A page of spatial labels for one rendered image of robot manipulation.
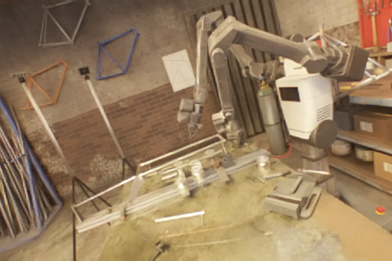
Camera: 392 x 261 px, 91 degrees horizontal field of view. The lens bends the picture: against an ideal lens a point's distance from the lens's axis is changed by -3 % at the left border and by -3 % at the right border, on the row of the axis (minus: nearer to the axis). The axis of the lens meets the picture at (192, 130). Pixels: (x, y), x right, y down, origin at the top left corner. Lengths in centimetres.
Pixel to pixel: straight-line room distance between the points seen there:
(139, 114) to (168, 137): 64
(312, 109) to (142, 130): 293
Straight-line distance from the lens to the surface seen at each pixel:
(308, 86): 107
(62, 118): 387
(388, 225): 160
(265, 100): 260
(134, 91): 351
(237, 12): 348
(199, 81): 112
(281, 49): 83
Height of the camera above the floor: 135
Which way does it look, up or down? 15 degrees down
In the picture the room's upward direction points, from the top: 19 degrees counter-clockwise
